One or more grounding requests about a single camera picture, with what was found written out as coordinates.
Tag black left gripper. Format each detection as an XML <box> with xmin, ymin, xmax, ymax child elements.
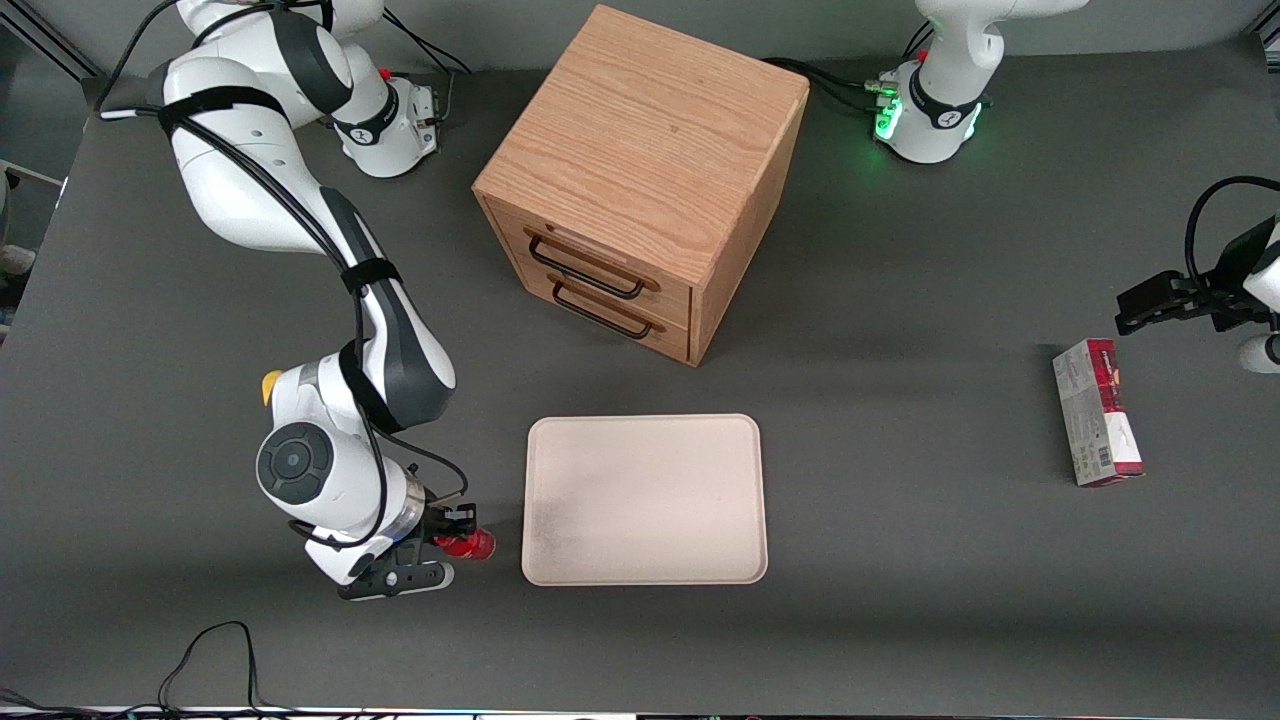
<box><xmin>1114</xmin><ymin>217</ymin><xmax>1278</xmax><ymax>336</ymax></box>

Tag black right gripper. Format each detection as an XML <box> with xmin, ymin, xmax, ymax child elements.
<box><xmin>394</xmin><ymin>489</ymin><xmax>481</xmax><ymax>567</ymax></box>

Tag small red coke bottle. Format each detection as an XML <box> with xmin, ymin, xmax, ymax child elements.
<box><xmin>434</xmin><ymin>528</ymin><xmax>497</xmax><ymax>562</ymax></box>

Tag beige rectangular tray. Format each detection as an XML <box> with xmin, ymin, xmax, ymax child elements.
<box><xmin>521</xmin><ymin>413</ymin><xmax>769</xmax><ymax>587</ymax></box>

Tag red plaid carton box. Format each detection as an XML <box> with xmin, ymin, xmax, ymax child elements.
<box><xmin>1052</xmin><ymin>338</ymin><xmax>1146</xmax><ymax>488</ymax></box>

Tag wooden drawer front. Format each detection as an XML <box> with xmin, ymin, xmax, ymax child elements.
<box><xmin>485</xmin><ymin>198</ymin><xmax>694</xmax><ymax>326</ymax></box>
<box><xmin>515</xmin><ymin>262</ymin><xmax>693</xmax><ymax>364</ymax></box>

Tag wooden drawer cabinet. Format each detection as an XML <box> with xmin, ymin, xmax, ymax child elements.
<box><xmin>472</xmin><ymin>4</ymin><xmax>811</xmax><ymax>368</ymax></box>

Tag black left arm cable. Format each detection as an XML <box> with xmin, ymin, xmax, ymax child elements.
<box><xmin>1184</xmin><ymin>175</ymin><xmax>1280</xmax><ymax>301</ymax></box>

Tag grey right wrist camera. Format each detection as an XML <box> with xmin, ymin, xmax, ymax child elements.
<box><xmin>337</xmin><ymin>560</ymin><xmax>454</xmax><ymax>602</ymax></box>

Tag black cable at table edge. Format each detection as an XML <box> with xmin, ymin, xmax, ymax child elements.
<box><xmin>0</xmin><ymin>620</ymin><xmax>401</xmax><ymax>720</ymax></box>

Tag black metal drawer handle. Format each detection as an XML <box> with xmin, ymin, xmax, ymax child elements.
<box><xmin>549</xmin><ymin>277</ymin><xmax>657</xmax><ymax>342</ymax></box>
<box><xmin>526</xmin><ymin>231</ymin><xmax>650</xmax><ymax>302</ymax></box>

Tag black left base cables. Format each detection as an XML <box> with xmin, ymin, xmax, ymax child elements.
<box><xmin>765</xmin><ymin>57</ymin><xmax>901</xmax><ymax>116</ymax></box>

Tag black base cables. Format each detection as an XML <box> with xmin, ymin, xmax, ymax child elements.
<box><xmin>765</xmin><ymin>57</ymin><xmax>901</xmax><ymax>116</ymax></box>
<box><xmin>380</xmin><ymin>10</ymin><xmax>473</xmax><ymax>126</ymax></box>

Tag black right base cables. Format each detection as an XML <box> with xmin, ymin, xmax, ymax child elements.
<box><xmin>380</xmin><ymin>10</ymin><xmax>473</xmax><ymax>126</ymax></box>

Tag black metal frame bar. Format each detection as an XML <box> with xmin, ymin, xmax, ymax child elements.
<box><xmin>0</xmin><ymin>0</ymin><xmax>101</xmax><ymax>81</ymax></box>

